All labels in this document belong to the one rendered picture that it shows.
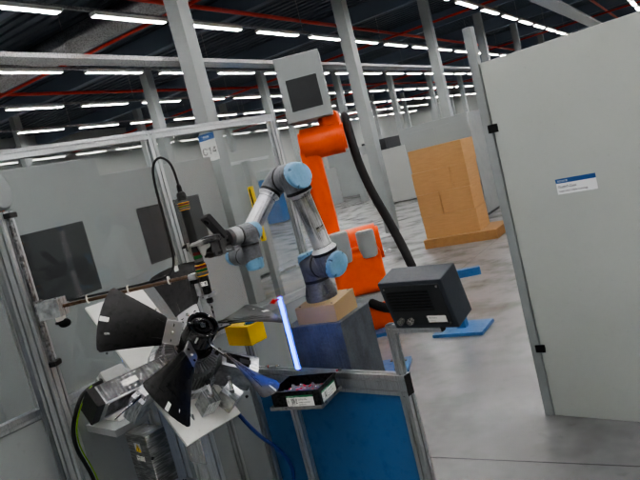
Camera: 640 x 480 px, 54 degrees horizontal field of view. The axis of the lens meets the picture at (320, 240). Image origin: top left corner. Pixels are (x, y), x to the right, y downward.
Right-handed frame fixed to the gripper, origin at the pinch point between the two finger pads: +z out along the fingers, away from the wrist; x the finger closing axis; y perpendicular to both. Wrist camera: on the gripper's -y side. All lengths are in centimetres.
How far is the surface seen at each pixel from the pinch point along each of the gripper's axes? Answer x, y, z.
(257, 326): 21, 46, -40
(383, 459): -34, 102, -39
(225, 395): -2, 58, 3
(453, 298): -83, 36, -37
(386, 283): -61, 28, -32
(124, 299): 9.7, 12.6, 25.2
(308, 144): 216, -43, -322
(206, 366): 1.3, 45.4, 5.3
